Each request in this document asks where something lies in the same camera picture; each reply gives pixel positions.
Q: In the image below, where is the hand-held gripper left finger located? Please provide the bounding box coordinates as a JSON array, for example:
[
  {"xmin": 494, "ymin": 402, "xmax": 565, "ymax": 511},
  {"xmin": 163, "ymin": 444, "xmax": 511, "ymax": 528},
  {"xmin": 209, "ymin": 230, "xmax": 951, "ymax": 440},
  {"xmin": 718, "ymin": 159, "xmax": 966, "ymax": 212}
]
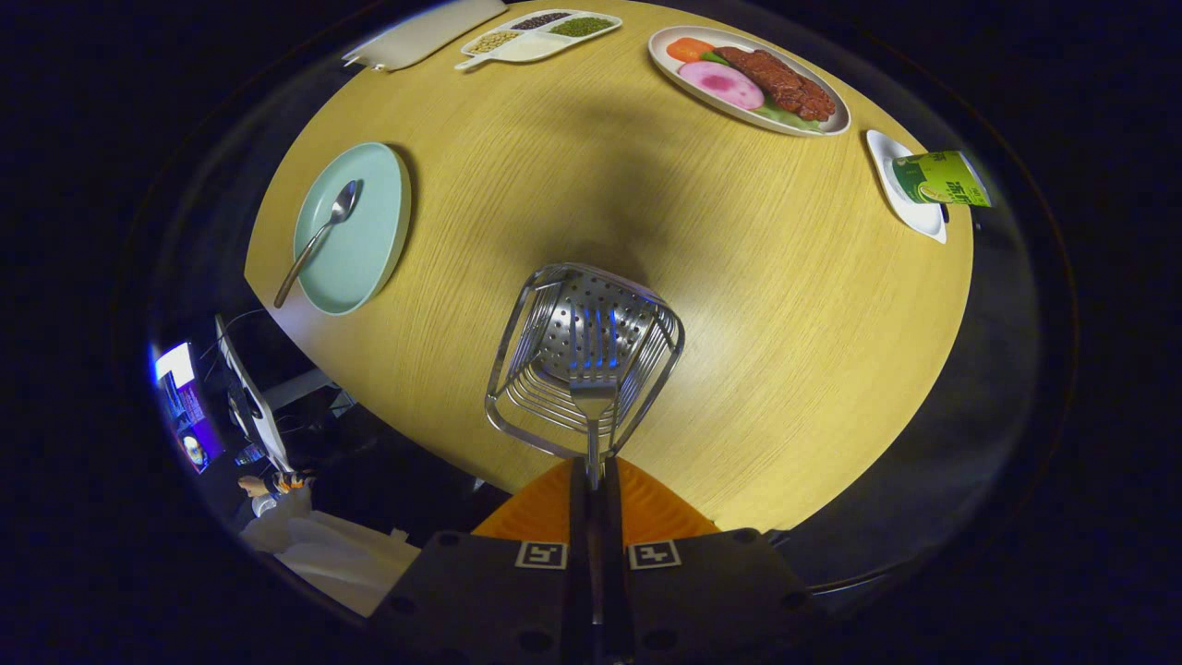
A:
[{"xmin": 368, "ymin": 457, "xmax": 594, "ymax": 665}]

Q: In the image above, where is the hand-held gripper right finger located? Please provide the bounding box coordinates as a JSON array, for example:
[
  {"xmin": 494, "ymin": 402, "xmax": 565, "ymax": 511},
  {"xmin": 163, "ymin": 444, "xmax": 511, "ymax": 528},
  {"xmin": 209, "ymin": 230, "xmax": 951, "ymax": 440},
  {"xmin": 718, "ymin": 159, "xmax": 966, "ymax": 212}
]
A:
[{"xmin": 603, "ymin": 457, "xmax": 825, "ymax": 665}]

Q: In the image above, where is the fork with brown handle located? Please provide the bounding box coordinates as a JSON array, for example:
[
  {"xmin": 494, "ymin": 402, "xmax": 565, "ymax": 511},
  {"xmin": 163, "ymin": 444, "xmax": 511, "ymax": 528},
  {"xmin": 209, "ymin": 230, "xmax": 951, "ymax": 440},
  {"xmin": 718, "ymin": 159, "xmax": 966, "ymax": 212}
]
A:
[{"xmin": 565, "ymin": 303, "xmax": 621, "ymax": 638}]

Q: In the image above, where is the silver spoon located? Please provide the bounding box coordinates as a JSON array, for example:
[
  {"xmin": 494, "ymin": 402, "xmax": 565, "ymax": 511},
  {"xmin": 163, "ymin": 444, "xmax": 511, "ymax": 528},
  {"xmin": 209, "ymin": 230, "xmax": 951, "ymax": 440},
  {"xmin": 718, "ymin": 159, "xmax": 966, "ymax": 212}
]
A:
[{"xmin": 273, "ymin": 179, "xmax": 362, "ymax": 309}]

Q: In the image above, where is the white computer monitor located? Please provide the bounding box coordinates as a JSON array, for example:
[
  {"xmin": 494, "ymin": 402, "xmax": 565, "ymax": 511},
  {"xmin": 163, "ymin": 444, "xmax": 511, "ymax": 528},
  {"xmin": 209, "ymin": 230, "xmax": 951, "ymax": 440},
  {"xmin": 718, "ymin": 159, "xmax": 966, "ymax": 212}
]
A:
[{"xmin": 214, "ymin": 314, "xmax": 295, "ymax": 474}]

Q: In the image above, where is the mint green plate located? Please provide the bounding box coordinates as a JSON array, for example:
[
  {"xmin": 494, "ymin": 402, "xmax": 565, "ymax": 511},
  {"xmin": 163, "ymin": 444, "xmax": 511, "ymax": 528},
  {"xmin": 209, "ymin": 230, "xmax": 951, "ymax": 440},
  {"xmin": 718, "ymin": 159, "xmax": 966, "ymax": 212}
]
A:
[{"xmin": 293, "ymin": 141, "xmax": 413, "ymax": 317}]

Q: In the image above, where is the lit display screen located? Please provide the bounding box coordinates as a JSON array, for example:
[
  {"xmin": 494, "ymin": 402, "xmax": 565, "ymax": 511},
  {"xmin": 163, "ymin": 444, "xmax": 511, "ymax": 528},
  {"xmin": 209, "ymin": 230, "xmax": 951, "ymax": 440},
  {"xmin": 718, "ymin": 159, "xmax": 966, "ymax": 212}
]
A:
[{"xmin": 152, "ymin": 342, "xmax": 227, "ymax": 475}]

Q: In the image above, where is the white square coaster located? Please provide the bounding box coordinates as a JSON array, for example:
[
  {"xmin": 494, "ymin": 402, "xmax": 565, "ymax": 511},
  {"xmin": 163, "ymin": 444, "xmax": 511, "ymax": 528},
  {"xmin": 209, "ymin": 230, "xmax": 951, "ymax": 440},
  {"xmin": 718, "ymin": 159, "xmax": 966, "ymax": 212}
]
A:
[{"xmin": 866, "ymin": 129, "xmax": 949, "ymax": 245}]

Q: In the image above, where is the green lettuce leaf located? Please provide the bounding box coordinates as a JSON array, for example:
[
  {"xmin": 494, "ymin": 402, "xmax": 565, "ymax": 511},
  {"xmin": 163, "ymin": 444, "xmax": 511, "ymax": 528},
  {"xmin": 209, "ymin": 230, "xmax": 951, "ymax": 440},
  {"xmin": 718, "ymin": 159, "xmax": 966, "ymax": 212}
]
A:
[{"xmin": 753, "ymin": 97, "xmax": 823, "ymax": 132}]

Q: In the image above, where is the pink ham slice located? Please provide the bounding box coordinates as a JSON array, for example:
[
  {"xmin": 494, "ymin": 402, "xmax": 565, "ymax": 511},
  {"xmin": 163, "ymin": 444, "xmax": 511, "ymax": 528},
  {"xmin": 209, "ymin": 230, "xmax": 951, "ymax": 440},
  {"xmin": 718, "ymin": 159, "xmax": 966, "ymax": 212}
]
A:
[{"xmin": 678, "ymin": 61, "xmax": 766, "ymax": 111}]

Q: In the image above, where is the white round food plate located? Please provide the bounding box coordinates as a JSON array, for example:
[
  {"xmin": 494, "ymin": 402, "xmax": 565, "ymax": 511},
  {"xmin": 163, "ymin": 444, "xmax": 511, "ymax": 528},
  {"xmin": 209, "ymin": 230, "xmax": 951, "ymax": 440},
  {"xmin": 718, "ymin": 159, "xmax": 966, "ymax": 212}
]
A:
[{"xmin": 647, "ymin": 26, "xmax": 851, "ymax": 138}]

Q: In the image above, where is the brown steak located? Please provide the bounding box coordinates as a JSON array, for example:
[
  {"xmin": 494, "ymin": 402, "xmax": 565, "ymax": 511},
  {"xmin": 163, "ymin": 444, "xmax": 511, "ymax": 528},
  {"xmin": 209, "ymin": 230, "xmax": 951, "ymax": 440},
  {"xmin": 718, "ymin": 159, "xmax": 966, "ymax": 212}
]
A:
[{"xmin": 713, "ymin": 46, "xmax": 837, "ymax": 123}]

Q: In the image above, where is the white divided dish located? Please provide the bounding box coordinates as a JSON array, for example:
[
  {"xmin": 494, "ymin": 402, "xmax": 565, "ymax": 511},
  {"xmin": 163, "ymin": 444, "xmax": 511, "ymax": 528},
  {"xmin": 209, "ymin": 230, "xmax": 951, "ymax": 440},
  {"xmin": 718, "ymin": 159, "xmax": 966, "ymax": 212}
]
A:
[{"xmin": 454, "ymin": 9, "xmax": 622, "ymax": 72}]

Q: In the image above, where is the green label drink bottle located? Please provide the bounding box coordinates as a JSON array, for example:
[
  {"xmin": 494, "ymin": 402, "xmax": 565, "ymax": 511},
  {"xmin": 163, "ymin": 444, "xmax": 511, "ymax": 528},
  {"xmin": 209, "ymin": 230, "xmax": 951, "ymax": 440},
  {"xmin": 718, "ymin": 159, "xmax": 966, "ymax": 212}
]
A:
[{"xmin": 892, "ymin": 151, "xmax": 992, "ymax": 208}]

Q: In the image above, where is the cream white toaster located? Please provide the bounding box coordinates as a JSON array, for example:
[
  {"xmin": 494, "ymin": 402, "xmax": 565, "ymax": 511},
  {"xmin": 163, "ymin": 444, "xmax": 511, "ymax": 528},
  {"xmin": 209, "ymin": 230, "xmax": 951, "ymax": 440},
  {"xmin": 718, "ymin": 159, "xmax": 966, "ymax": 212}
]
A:
[{"xmin": 342, "ymin": 0, "xmax": 509, "ymax": 72}]

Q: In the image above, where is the metal wire cutlery basket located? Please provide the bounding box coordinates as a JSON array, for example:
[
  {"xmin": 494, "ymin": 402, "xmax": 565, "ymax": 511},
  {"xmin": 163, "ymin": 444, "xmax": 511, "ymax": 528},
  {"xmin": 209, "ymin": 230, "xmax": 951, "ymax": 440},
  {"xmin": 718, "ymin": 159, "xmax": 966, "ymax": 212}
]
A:
[{"xmin": 484, "ymin": 262, "xmax": 686, "ymax": 463}]

